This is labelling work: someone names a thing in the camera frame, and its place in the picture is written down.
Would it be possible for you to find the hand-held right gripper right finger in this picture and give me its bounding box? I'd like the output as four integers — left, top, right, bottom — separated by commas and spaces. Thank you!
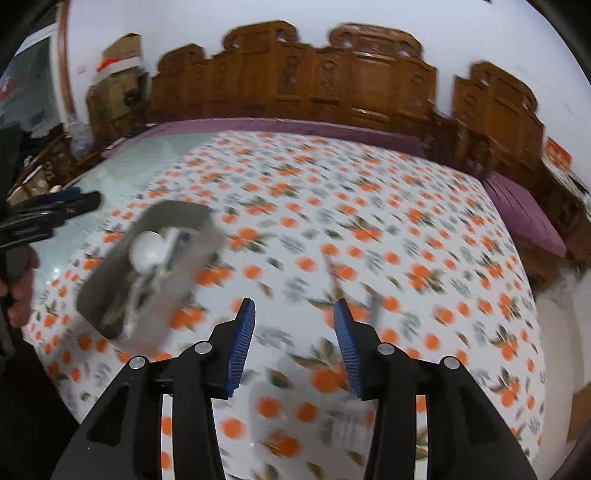
333, 298, 539, 480

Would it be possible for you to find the short purple seat cushion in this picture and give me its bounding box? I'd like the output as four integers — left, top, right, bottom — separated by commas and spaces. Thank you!
481, 172, 568, 259

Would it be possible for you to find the long carved wooden sofa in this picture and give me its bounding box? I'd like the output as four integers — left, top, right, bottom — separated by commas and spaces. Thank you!
147, 20, 440, 141

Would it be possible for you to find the long purple seat cushion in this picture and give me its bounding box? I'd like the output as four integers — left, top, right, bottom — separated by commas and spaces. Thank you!
102, 117, 431, 160

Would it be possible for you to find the red desk calendar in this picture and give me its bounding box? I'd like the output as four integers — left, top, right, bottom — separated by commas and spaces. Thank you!
546, 137, 574, 169

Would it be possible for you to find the person's left hand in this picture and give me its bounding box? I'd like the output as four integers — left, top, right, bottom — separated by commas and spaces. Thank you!
0, 248, 41, 329

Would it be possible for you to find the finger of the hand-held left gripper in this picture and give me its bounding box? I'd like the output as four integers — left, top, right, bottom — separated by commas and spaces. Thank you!
0, 191, 102, 246
7, 186, 84, 206

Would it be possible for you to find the rectangular metal tray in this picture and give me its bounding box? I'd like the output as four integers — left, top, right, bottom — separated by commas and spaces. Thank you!
76, 199, 228, 357

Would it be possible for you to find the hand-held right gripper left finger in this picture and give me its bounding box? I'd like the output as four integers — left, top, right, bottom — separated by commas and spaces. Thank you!
51, 297, 257, 480

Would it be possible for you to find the carved wooden armchair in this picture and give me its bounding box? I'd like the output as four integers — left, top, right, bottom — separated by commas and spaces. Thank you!
451, 62, 546, 183

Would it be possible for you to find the wooden side table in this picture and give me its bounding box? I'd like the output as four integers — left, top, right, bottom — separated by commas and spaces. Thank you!
536, 159, 591, 241

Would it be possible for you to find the white ceramic spoon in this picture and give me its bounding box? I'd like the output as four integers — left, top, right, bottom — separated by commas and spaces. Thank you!
128, 230, 166, 272

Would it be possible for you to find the glass window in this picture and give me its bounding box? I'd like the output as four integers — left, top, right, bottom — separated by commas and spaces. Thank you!
0, 23, 71, 137

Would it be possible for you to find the cardboard box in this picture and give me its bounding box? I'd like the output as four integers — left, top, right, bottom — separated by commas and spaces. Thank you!
100, 34, 145, 71

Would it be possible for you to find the orange fruit print tablecloth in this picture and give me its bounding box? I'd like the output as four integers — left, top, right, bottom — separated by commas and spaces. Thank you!
23, 130, 549, 480

